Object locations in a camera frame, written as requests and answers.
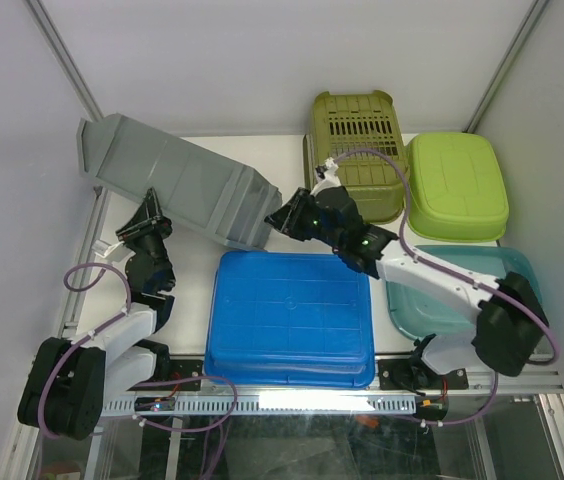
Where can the aluminium rail frame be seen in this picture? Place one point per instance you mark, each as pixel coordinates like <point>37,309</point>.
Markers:
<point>508,317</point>

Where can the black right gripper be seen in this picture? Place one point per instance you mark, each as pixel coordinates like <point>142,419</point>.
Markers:
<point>286,219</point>

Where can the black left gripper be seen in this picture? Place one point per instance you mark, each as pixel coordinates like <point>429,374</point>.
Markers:
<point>148,220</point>

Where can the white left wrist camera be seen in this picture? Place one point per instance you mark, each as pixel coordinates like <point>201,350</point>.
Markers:
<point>110,253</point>

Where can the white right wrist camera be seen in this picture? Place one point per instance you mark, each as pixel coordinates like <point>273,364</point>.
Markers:
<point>326,177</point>

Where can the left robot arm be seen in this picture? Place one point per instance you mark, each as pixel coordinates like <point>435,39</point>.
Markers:
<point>72,379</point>

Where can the clear container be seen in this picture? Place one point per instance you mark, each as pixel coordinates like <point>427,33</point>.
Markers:
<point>416,314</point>

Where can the blue plastic bin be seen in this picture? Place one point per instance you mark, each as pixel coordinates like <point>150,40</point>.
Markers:
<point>290,319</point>

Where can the grey plastic crate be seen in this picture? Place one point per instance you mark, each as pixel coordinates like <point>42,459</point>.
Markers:
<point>217,197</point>

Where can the olive green slotted basket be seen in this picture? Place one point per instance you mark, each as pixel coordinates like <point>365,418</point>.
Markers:
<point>368,124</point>

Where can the white slotted cable duct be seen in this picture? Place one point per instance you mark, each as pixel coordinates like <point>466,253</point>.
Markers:
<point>276,403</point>

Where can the bright green plastic tub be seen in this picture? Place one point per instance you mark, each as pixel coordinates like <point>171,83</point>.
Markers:
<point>457,189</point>

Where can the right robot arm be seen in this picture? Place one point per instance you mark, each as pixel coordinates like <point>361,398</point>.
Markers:
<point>507,317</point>

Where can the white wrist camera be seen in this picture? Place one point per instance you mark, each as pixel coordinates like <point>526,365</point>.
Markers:
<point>110,253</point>
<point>326,177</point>

